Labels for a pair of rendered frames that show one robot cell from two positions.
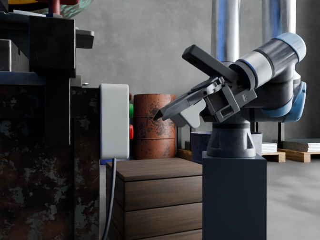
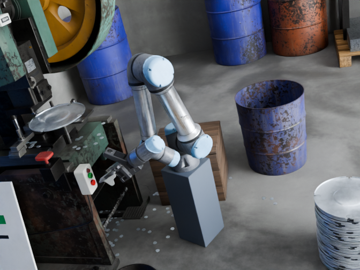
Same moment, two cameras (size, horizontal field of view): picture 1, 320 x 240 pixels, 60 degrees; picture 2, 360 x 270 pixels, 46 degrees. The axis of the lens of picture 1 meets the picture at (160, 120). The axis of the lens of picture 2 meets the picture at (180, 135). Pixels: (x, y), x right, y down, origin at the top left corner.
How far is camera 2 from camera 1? 173 cm
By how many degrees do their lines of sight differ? 44
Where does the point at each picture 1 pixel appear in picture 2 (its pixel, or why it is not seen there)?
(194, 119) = (111, 182)
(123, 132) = (86, 187)
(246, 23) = not seen: outside the picture
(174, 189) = not seen: hidden behind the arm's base
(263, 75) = (137, 163)
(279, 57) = (143, 155)
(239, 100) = (132, 171)
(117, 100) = (80, 177)
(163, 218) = not seen: hidden behind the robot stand
